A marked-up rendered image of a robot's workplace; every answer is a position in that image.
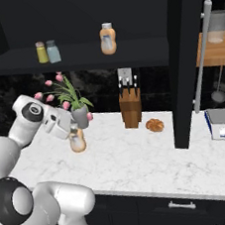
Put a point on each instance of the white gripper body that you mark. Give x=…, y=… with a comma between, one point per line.
x=64, y=123

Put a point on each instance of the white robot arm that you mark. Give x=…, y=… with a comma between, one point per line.
x=15, y=203

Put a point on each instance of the orange condiment bottle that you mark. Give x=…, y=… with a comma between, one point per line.
x=78, y=142
x=108, y=40

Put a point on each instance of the pale blue shaker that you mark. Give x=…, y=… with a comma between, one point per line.
x=54, y=53

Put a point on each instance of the yellow shaker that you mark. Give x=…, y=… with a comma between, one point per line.
x=42, y=54

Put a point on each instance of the black cabinet door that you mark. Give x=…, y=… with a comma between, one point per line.
x=184, y=59

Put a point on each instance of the pink flowers in grey pot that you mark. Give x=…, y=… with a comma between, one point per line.
x=80, y=116

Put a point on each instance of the wooden knife block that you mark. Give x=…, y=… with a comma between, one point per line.
x=131, y=112

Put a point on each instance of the brown bread roll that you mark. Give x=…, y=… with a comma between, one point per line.
x=154, y=125

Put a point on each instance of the black drawer front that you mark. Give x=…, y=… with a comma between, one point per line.
x=157, y=218

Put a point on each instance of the grey hanging ladle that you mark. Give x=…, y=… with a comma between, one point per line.
x=218, y=96

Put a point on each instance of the grey kitchen scale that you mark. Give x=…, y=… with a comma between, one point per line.
x=221, y=117

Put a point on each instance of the grey jar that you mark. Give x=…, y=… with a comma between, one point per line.
x=219, y=24

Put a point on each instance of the grey wall outlet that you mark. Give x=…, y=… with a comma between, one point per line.
x=124, y=72

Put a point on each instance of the black wall cabinet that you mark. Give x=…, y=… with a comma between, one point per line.
x=72, y=9

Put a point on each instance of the wooden wall shelf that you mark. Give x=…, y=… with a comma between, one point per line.
x=217, y=53

